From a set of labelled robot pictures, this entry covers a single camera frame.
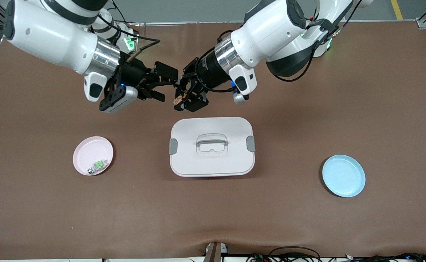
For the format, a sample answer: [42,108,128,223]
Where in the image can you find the black looped cable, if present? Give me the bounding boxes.
[269,246,321,262]

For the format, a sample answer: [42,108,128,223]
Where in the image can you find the silver table edge rail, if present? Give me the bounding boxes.
[127,20,417,27]

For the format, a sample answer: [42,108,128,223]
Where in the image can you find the pale pink round plate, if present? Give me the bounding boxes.
[73,136,114,176]

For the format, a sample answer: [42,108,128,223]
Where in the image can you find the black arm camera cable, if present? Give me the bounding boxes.
[195,0,363,94]
[96,0,161,63]

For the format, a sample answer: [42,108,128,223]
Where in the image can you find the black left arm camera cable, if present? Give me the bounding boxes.
[195,0,363,94]

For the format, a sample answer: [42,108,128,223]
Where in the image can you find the white lidded box grey latches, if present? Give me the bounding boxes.
[169,116,256,178]

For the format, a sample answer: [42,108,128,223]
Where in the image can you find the green and white switch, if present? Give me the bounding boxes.
[87,159,110,174]

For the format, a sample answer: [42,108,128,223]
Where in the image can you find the light blue round plate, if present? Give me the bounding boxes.
[322,155,366,198]

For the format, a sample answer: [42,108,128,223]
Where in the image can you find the black right arm base cable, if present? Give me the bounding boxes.
[109,0,127,24]

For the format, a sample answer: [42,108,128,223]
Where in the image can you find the orange and black switch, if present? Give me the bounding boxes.
[173,87,186,111]

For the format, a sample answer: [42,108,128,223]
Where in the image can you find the brown post with white clip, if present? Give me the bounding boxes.
[204,241,229,262]

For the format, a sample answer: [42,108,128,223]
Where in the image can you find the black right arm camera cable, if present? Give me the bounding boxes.
[96,0,161,63]

